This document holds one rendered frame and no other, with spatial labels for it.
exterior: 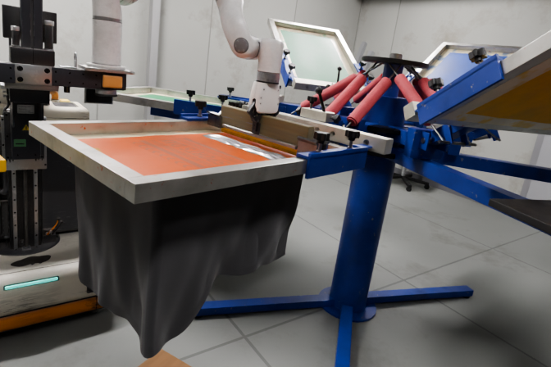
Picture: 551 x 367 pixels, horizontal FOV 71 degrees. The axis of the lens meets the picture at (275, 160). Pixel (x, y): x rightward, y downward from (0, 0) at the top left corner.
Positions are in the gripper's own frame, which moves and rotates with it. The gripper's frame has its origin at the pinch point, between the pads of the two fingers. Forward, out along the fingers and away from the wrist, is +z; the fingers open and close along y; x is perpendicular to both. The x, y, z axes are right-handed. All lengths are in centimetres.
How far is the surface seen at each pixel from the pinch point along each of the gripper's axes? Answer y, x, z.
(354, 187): -75, -3, 33
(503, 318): -150, 64, 101
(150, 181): 57, 29, 2
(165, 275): 48, 22, 28
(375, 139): -21.8, 30.5, -1.9
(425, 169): -62, 34, 12
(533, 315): -169, 76, 102
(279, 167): 22.5, 29.1, 3.3
